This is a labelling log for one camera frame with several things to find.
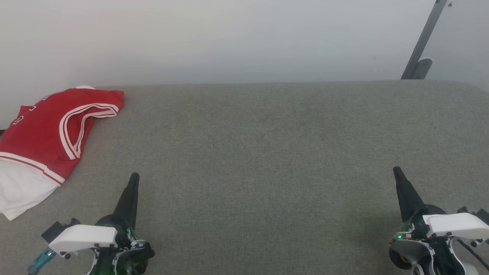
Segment left black cable teal plug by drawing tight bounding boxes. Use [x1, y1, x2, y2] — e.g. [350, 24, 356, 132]
[28, 247, 58, 275]

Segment grey metal slanted bar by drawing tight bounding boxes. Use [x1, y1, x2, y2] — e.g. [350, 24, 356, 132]
[400, 0, 448, 80]

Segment grey fabric sofa surface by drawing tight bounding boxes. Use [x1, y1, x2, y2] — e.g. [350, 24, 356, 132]
[0, 79, 489, 275]

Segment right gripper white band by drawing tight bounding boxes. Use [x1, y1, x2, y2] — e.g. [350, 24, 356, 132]
[393, 166, 489, 239]

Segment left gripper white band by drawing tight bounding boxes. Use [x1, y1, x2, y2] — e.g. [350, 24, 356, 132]
[49, 173, 140, 257]

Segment red Bulls basketball jersey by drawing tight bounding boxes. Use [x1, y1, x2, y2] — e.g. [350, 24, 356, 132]
[0, 86, 125, 221]

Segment grey metal mounting plate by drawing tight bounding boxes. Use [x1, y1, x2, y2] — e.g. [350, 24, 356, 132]
[413, 58, 433, 80]

